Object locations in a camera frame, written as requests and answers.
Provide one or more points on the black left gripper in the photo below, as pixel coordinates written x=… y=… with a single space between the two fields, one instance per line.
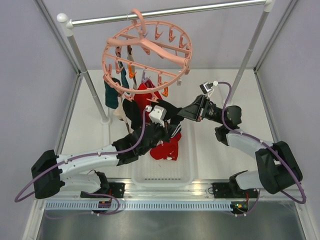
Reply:
x=166 y=137

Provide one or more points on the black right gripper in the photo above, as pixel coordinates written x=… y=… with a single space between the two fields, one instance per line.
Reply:
x=197 y=110

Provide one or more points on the black sock white stripes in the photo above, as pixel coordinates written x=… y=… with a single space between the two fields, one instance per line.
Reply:
x=171 y=112

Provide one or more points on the pink round clip hanger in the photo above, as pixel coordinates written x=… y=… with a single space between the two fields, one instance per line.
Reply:
x=111 y=67

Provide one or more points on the cream brown sock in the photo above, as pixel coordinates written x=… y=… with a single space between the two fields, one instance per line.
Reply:
x=131 y=68

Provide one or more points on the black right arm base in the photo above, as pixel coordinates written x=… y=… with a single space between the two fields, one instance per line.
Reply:
x=231 y=190

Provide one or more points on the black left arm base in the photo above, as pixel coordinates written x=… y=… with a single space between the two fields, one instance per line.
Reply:
x=114 y=189

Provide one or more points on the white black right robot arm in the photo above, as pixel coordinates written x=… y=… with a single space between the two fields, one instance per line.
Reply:
x=277 y=168

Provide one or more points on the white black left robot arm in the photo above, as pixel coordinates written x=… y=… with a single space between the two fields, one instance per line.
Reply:
x=51 y=171

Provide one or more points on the white plastic basket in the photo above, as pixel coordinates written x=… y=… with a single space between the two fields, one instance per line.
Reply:
x=150 y=173

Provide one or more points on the teal sock left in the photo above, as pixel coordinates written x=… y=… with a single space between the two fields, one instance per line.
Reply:
x=111 y=96

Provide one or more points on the white metal drying rack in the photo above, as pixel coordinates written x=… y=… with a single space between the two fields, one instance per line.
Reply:
x=136 y=35

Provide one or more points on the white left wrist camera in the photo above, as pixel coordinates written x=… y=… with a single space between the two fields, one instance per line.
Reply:
x=156 y=114

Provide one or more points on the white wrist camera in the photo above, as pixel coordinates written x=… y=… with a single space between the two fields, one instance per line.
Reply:
x=156 y=114
x=208 y=88

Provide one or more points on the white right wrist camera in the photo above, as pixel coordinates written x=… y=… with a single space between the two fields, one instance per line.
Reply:
x=208 y=88

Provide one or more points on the white slotted cable duct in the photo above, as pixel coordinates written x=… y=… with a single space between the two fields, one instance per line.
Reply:
x=139 y=205

